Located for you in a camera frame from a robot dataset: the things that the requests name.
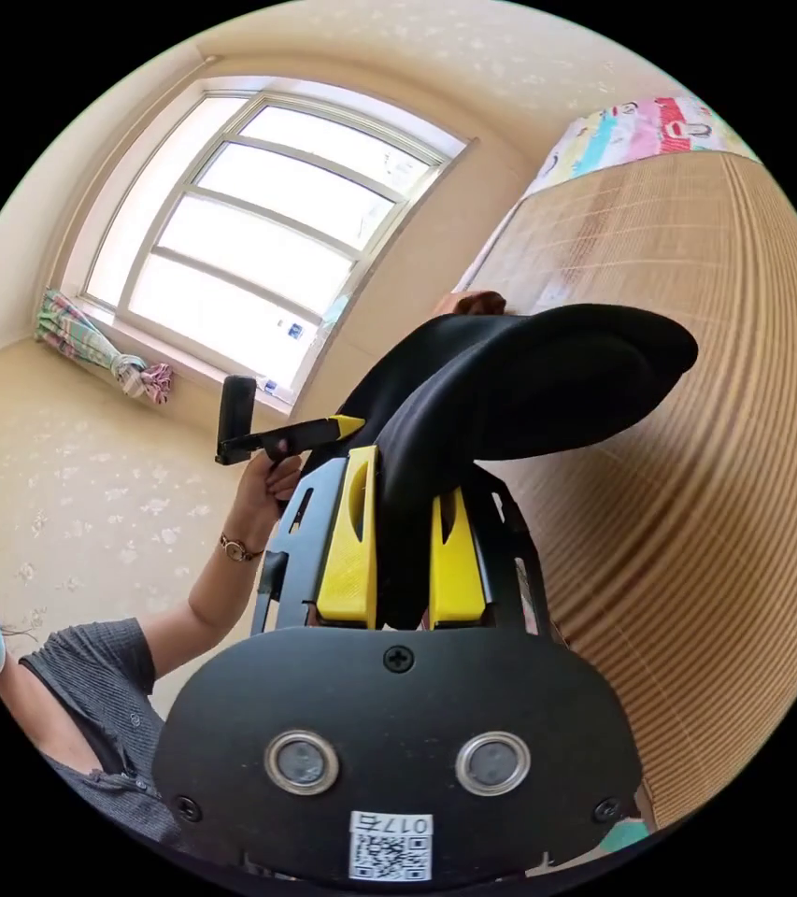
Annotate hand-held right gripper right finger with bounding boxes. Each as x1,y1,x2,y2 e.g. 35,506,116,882
428,489,489,630

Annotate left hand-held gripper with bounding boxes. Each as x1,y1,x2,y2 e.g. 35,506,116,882
215,414,366,511

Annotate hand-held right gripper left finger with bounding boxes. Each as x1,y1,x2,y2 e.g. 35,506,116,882
316,445,379,630

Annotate black pants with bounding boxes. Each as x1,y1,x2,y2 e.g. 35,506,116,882
298,303,700,632

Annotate person's left forearm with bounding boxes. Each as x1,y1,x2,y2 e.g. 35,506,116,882
136,534,275,679

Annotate person's left hand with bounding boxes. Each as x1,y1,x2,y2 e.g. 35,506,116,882
232,451,306,556

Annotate window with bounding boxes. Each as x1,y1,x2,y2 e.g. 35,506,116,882
60,72,471,416

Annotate checked curtain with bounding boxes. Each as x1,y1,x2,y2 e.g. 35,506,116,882
34,288,175,406

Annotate bed with woven mat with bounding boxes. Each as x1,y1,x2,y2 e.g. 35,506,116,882
449,94,797,833

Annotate person's body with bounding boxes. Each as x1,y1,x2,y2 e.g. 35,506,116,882
0,520,187,850

